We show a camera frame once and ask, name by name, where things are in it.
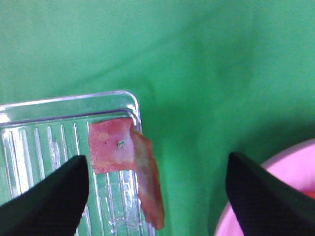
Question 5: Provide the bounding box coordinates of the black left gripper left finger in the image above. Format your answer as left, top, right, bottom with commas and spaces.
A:
0, 155, 89, 236

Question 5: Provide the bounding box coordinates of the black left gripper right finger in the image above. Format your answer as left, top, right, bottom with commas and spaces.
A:
225, 152, 315, 236

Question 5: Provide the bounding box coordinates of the toy bacon strip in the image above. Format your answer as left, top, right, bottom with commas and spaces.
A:
88, 118, 165, 230

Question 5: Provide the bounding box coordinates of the pink round plate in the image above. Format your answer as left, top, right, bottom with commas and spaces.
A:
215, 139, 315, 236

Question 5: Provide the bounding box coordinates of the left clear plastic tray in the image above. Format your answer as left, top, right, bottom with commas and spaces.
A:
0, 90, 157, 236

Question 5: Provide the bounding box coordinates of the green tablecloth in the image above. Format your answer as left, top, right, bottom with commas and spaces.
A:
0, 0, 315, 236

